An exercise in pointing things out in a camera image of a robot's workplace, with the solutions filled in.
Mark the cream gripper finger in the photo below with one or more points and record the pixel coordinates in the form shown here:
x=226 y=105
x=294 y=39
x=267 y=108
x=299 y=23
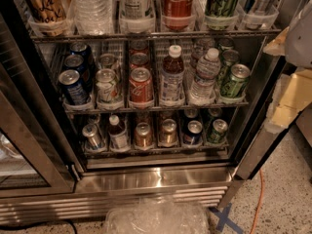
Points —
x=291 y=95
x=277 y=47

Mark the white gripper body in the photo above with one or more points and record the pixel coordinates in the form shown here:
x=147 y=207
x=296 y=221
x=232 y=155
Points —
x=300 y=39

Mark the red coke can top shelf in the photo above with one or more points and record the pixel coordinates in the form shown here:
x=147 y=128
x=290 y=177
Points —
x=177 y=13

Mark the green can middle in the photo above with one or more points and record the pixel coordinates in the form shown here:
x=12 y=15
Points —
x=228 y=58

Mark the silver blue slim can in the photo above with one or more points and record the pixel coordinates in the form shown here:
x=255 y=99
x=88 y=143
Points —
x=258 y=13

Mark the clear water bottle middle shelf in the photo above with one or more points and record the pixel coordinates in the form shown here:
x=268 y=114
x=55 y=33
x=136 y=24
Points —
x=208 y=66

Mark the clear water bottle shelf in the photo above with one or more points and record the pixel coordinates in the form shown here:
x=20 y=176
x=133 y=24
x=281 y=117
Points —
x=208 y=66
x=93 y=17

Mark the green can bottom shelf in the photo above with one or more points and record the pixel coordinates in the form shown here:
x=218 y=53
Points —
x=217 y=132

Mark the blue can bottom shelf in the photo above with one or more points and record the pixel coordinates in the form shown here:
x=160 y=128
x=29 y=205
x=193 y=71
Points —
x=192 y=132

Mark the gold can bottom shelf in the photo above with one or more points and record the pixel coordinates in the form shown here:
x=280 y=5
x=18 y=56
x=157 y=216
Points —
x=168 y=131

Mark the red coke can back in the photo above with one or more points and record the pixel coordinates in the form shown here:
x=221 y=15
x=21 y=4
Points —
x=138 y=46

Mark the red coke can middle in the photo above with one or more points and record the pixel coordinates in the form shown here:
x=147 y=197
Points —
x=139 y=60

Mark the red coke can front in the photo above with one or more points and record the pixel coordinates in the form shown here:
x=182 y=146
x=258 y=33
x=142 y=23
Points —
x=141 y=88

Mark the orange can bottom shelf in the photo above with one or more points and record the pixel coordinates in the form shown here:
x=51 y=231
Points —
x=143 y=136

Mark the white green can back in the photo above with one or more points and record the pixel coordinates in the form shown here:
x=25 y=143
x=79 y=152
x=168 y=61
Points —
x=109 y=61

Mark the stainless steel fridge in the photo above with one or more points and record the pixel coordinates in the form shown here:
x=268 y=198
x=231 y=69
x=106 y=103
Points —
x=210 y=175

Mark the brown tea bottle bottom shelf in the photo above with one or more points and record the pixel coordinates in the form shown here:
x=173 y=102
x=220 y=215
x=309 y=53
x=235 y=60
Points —
x=117 y=131

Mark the clear water bottle top shelf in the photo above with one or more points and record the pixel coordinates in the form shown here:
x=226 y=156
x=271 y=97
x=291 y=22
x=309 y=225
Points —
x=93 y=17

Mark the blue pepsi can back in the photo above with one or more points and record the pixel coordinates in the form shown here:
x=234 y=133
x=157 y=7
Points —
x=84 y=50

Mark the blue pepsi can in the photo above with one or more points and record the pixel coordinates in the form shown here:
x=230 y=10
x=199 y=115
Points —
x=84 y=50
x=72 y=87
x=76 y=62

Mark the blue pepsi can middle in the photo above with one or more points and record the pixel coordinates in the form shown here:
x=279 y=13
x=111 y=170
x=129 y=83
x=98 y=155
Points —
x=76 y=62

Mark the silver slim can bottom shelf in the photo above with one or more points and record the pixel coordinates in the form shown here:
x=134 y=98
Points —
x=91 y=133

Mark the blue pepsi can front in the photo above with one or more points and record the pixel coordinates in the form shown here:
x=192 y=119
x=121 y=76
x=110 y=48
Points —
x=72 y=87

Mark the glass fridge door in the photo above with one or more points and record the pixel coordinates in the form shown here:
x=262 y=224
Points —
x=37 y=168

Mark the blue tape cross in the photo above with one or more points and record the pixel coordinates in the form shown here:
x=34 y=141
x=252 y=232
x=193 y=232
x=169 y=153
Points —
x=224 y=220

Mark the clear plastic bin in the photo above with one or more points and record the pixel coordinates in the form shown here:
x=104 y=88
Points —
x=158 y=217

